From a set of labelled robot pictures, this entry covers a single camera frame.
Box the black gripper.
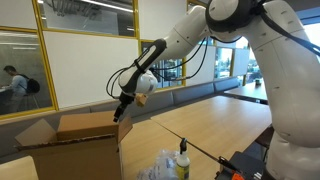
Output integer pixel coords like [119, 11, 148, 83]
[113, 93, 134, 122]

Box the brown cardboard box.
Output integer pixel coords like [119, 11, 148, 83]
[16, 111, 133, 180]

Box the clear plastic bag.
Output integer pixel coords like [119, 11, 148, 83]
[136, 149, 178, 180]

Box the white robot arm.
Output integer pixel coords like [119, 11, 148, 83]
[114, 0, 320, 180]

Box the white yellow spray bottle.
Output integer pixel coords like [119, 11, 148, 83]
[176, 138, 190, 180]

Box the person with backpack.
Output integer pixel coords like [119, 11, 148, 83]
[3, 65, 40, 113]

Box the grey bench sofa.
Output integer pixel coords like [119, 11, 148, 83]
[0, 77, 240, 157]

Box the orange black tool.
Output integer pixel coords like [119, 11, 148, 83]
[218, 156, 262, 180]

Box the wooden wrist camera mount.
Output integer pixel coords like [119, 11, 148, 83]
[135, 93, 148, 107]

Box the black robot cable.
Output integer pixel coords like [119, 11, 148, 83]
[105, 36, 209, 99]

